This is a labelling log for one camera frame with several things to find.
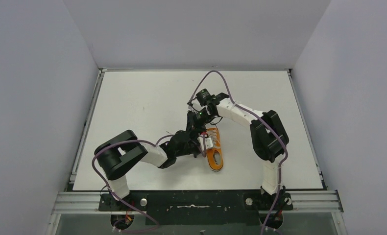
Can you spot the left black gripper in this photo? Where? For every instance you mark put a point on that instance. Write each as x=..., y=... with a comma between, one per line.
x=195, y=146

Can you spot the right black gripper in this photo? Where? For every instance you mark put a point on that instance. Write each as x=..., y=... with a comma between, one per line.
x=193, y=124

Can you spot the orange canvas sneaker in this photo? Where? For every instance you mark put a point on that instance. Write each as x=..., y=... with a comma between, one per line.
x=214, y=156

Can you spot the cream shoelace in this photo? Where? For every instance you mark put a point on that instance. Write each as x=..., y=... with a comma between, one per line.
x=172, y=148

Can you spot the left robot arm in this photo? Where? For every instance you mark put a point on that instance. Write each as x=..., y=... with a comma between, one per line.
x=116, y=157

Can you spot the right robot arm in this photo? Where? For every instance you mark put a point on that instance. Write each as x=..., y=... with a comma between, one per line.
x=268, y=136

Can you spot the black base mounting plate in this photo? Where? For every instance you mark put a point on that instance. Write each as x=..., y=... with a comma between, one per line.
x=200, y=207

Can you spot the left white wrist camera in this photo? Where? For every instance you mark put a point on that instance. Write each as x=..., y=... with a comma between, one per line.
x=206, y=143

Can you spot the aluminium front rail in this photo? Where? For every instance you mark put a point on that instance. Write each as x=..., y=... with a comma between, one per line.
x=302, y=201

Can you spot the aluminium right table rail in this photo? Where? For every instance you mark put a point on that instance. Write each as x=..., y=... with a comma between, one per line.
x=289, y=71

